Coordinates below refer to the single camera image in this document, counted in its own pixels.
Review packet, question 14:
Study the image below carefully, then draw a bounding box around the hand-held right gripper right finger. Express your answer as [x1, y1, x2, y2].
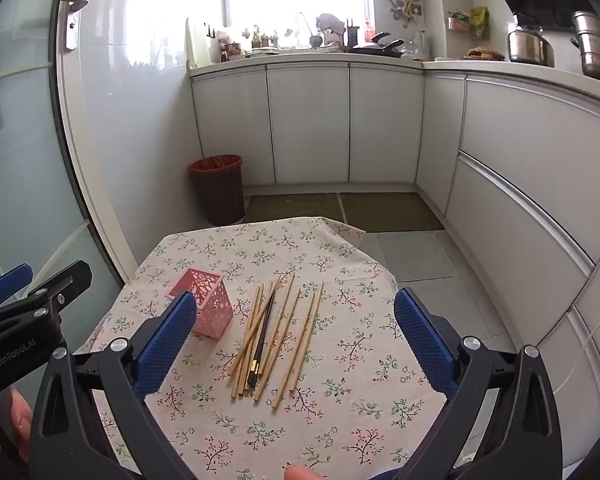
[394, 287, 566, 480]

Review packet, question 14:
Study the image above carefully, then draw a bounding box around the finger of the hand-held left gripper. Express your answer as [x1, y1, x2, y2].
[10, 260, 93, 311]
[0, 263, 34, 308]

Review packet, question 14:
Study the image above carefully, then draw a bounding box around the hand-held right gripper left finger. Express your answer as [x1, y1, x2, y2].
[28, 290, 199, 480]

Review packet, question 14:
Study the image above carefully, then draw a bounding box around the pink perforated plastic basket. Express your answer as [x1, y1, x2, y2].
[166, 267, 234, 338]

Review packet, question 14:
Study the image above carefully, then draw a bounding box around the bunch of bamboo chopsticks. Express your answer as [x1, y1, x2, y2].
[228, 274, 327, 409]

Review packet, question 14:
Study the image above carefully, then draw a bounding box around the black chopstick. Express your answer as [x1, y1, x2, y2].
[245, 305, 273, 386]
[247, 293, 277, 392]

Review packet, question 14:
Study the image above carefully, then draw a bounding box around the person's left hand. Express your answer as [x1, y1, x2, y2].
[7, 387, 36, 463]

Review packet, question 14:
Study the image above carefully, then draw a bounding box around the floral tablecloth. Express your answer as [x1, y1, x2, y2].
[72, 217, 448, 480]

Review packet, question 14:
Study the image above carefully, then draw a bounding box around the olive floor mat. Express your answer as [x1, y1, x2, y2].
[242, 193, 348, 226]
[340, 192, 443, 233]

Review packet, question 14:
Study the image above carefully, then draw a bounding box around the frosted glass door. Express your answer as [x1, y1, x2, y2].
[0, 0, 131, 311]

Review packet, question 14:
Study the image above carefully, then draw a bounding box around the brown trash bin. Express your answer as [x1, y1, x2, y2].
[189, 154, 246, 227]

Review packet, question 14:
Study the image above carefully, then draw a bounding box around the white base cabinet with drawers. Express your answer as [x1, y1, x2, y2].
[415, 62, 600, 480]

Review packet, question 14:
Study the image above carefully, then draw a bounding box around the white base cabinet under window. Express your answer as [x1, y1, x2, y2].
[189, 57, 426, 187]

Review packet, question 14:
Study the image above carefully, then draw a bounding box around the white cutting board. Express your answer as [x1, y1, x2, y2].
[186, 17, 222, 68]

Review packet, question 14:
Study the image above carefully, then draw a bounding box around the black frying pan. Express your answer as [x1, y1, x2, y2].
[352, 32, 406, 58]

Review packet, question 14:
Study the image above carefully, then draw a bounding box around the round steel pot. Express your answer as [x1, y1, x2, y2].
[507, 22, 556, 67]

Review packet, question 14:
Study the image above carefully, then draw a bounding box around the yellow green bag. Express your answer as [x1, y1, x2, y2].
[470, 6, 490, 39]

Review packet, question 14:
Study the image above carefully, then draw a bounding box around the tall steel stockpot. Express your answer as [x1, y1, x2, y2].
[571, 10, 600, 87]

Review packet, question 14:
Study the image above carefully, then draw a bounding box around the metal door handle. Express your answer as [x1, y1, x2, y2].
[50, 0, 89, 52]

